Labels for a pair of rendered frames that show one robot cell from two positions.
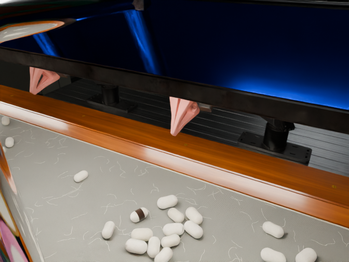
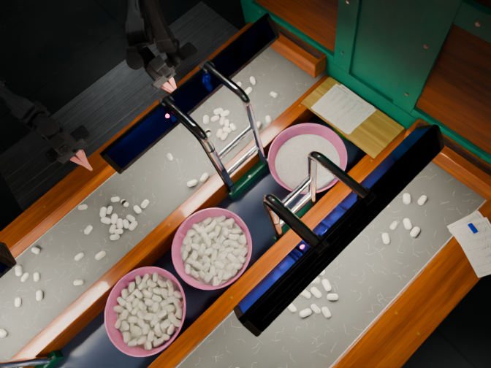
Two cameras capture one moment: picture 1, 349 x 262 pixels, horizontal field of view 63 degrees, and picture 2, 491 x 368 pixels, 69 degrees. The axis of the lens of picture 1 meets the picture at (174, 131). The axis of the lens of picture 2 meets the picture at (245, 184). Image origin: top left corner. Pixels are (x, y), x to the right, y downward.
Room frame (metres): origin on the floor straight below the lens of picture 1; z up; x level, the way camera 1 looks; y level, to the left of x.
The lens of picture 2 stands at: (-0.20, 0.59, 1.88)
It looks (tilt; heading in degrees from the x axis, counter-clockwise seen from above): 66 degrees down; 313
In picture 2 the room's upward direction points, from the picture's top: 24 degrees counter-clockwise
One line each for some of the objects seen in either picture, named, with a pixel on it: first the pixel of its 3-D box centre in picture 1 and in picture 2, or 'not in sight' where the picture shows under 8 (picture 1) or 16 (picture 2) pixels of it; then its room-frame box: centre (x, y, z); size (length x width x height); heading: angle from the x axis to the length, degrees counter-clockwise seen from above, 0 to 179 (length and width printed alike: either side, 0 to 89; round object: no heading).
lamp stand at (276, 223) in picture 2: not in sight; (314, 221); (-0.13, 0.32, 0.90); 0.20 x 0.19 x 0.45; 63
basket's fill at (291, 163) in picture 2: not in sight; (307, 163); (-0.03, 0.07, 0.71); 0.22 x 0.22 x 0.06
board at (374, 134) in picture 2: not in sight; (351, 115); (-0.13, -0.12, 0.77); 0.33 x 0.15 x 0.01; 153
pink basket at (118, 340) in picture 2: not in sight; (150, 310); (0.30, 0.71, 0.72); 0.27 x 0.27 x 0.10
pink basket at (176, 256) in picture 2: not in sight; (214, 250); (0.17, 0.46, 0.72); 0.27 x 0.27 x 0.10
